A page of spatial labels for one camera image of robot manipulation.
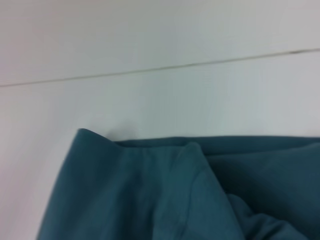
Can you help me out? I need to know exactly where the teal t-shirt with pink print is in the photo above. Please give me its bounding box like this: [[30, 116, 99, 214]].
[[36, 128, 320, 240]]

